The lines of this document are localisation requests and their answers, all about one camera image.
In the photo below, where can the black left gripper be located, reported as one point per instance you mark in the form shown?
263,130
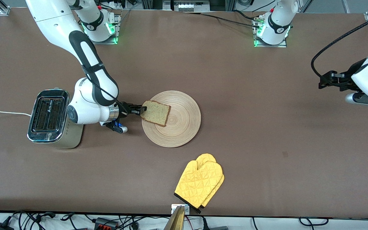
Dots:
346,79

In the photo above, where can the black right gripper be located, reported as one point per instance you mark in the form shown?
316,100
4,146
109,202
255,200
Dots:
125,108

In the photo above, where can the brown bread slice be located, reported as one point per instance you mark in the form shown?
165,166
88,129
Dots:
157,113

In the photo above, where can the round wooden plate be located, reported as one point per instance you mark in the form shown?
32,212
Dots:
180,127

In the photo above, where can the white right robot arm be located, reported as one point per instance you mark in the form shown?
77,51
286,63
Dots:
88,108

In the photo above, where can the chrome and beige toaster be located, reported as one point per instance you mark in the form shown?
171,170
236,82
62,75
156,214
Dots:
43,137

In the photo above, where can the yellow quilted oven mitt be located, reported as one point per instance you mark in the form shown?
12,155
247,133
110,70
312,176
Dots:
200,183
207,157

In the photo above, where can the black and orange connector box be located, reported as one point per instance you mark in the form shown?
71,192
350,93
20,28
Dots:
105,222

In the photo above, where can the grey electrical box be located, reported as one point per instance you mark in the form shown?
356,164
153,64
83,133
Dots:
185,5

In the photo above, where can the black power adapter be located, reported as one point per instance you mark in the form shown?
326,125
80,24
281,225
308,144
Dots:
0,227

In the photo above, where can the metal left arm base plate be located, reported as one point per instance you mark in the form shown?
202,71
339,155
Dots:
270,45

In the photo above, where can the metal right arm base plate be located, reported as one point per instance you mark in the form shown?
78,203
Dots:
101,42

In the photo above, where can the small metal edge bracket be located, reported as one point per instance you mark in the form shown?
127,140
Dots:
175,209

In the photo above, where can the yellowish camera stand leg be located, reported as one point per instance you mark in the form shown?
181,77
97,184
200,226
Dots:
177,220

